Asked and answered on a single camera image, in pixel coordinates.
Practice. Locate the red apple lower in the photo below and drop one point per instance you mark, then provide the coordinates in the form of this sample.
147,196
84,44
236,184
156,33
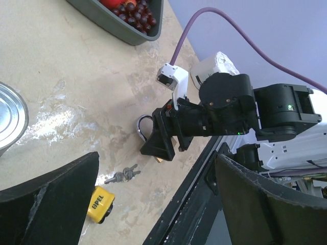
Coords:
111,4

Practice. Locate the brass padlock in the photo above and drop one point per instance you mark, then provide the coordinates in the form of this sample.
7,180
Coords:
145,132

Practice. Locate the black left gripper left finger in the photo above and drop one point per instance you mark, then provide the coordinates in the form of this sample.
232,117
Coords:
51,208

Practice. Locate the grey fruit tray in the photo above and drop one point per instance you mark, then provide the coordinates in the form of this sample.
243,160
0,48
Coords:
108,21

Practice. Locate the aluminium frame rail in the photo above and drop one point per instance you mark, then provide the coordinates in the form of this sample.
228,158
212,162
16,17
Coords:
201,181

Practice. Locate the silver key bunch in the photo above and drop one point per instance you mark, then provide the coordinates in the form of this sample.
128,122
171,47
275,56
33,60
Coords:
127,174

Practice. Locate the dark red grape bunch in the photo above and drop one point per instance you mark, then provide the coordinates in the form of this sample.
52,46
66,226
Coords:
140,17

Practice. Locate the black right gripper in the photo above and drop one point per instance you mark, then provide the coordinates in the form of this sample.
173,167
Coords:
185,123

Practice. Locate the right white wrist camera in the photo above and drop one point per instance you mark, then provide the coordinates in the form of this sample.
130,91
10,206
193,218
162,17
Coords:
175,79

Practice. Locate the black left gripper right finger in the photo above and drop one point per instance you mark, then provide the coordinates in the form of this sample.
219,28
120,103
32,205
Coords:
260,211

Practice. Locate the yellow black padlock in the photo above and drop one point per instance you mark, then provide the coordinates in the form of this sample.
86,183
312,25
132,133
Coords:
101,204

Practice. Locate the silver pull-tab tin can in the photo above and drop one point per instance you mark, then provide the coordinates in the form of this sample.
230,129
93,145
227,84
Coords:
14,117

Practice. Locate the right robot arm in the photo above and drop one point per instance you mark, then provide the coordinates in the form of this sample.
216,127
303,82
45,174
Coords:
289,122

